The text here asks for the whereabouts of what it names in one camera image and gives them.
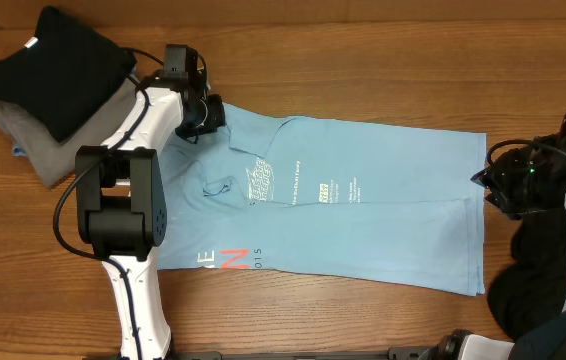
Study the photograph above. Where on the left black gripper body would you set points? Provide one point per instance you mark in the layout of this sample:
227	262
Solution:
210	115

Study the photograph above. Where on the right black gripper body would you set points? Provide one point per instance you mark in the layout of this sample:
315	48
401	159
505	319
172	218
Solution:
521	189

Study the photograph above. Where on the light blue printed t-shirt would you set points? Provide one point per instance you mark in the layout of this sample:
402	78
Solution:
317	196

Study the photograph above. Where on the black garment at right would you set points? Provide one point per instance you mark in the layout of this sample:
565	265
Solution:
532	290

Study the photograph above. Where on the folded black shirt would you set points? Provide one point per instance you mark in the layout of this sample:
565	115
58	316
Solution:
66	75

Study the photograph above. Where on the folded grey shirt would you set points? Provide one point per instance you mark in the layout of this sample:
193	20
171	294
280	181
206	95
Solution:
52	161

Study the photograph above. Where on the folded blue shirt under stack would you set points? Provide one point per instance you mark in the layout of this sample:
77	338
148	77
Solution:
18	151

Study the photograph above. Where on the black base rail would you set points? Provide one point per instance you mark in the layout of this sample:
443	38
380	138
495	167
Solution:
288	356

